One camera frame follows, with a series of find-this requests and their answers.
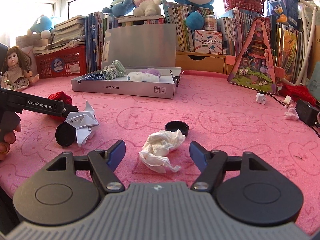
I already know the white tissue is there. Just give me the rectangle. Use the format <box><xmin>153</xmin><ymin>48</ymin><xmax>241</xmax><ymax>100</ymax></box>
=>
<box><xmin>139</xmin><ymin>129</ymin><xmax>185</xmax><ymax>173</ymax></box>

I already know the black binder clip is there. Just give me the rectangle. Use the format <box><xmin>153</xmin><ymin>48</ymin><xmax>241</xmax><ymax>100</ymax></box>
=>
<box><xmin>170</xmin><ymin>70</ymin><xmax>181</xmax><ymax>87</ymax></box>

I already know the pink triangular toy house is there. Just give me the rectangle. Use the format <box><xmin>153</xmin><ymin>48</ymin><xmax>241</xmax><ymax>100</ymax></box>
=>
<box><xmin>227</xmin><ymin>17</ymin><xmax>277</xmax><ymax>95</ymax></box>

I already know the red crochet scrunchie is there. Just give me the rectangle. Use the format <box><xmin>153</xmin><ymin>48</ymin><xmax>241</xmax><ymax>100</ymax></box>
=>
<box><xmin>47</xmin><ymin>91</ymin><xmax>73</xmax><ymax>122</ymax></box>

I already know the white origami paper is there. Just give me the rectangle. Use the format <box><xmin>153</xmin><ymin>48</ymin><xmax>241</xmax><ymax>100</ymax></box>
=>
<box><xmin>65</xmin><ymin>101</ymin><xmax>99</xmax><ymax>147</ymax></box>

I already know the red plastic basket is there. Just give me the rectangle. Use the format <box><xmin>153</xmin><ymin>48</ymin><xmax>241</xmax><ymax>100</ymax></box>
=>
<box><xmin>35</xmin><ymin>45</ymin><xmax>87</xmax><ymax>79</ymax></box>
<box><xmin>222</xmin><ymin>0</ymin><xmax>265</xmax><ymax>14</ymax></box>

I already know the black round lid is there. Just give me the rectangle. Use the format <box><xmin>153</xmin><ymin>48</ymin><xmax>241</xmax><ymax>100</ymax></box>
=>
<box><xmin>55</xmin><ymin>122</ymin><xmax>76</xmax><ymax>147</ymax></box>
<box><xmin>165</xmin><ymin>120</ymin><xmax>189</xmax><ymax>137</ymax></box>

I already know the red plastic basket top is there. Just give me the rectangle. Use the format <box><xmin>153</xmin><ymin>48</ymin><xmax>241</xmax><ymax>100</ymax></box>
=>
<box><xmin>222</xmin><ymin>0</ymin><xmax>265</xmax><ymax>14</ymax></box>

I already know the blue cardboard box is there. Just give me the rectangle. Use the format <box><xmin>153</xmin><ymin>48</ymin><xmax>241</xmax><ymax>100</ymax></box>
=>
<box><xmin>266</xmin><ymin>0</ymin><xmax>299</xmax><ymax>29</ymax></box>

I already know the white fluffy plush toy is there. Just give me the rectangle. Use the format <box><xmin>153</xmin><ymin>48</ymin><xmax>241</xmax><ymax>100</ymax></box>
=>
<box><xmin>127</xmin><ymin>72</ymin><xmax>159</xmax><ymax>83</ymax></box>

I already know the white label printer box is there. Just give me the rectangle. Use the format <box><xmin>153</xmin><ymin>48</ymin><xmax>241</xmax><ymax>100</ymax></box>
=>
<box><xmin>194</xmin><ymin>30</ymin><xmax>223</xmax><ymax>54</ymax></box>

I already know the stack of books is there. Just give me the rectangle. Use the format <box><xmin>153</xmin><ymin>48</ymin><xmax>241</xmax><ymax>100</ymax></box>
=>
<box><xmin>33</xmin><ymin>15</ymin><xmax>87</xmax><ymax>55</ymax></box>

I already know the green checkered scrunchie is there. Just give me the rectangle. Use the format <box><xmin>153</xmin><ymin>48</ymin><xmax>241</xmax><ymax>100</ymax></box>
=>
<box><xmin>101</xmin><ymin>60</ymin><xmax>126</xmax><ymax>81</ymax></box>

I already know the red plastic basket left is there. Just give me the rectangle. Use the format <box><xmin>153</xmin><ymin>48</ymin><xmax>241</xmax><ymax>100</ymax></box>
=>
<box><xmin>35</xmin><ymin>45</ymin><xmax>87</xmax><ymax>79</ymax></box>

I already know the silver open storage box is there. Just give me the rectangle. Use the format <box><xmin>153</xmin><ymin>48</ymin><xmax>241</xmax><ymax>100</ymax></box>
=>
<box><xmin>71</xmin><ymin>24</ymin><xmax>182</xmax><ymax>99</ymax></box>

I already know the blue bear plush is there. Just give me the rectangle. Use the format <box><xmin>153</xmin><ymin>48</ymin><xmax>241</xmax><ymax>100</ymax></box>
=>
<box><xmin>103</xmin><ymin>0</ymin><xmax>135</xmax><ymax>17</ymax></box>

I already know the wooden drawer organizer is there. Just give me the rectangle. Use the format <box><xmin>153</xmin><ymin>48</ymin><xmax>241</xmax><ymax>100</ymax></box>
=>
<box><xmin>176</xmin><ymin>51</ymin><xmax>233</xmax><ymax>75</ymax></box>

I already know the person's left hand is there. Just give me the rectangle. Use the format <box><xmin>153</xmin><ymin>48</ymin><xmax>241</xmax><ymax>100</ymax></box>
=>
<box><xmin>0</xmin><ymin>124</ymin><xmax>21</xmax><ymax>161</ymax></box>

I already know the blue patterned fabric pouch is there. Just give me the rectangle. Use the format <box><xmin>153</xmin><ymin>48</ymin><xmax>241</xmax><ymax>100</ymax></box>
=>
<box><xmin>78</xmin><ymin>73</ymin><xmax>106</xmax><ymax>83</ymax></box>

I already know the light blue plush left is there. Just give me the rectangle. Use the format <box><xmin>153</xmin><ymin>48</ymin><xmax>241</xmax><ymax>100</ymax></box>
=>
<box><xmin>27</xmin><ymin>15</ymin><xmax>56</xmax><ymax>39</ymax></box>

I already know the brown haired doll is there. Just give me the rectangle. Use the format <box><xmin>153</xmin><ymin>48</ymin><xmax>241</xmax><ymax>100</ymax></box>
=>
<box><xmin>1</xmin><ymin>46</ymin><xmax>39</xmax><ymax>92</ymax></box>

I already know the purple fluffy plush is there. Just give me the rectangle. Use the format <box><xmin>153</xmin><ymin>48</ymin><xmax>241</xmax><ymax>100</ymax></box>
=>
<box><xmin>141</xmin><ymin>68</ymin><xmax>161</xmax><ymax>77</ymax></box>

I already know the pink fuzzy hair clip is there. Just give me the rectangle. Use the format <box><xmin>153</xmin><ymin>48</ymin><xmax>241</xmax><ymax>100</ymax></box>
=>
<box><xmin>284</xmin><ymin>107</ymin><xmax>299</xmax><ymax>121</ymax></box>

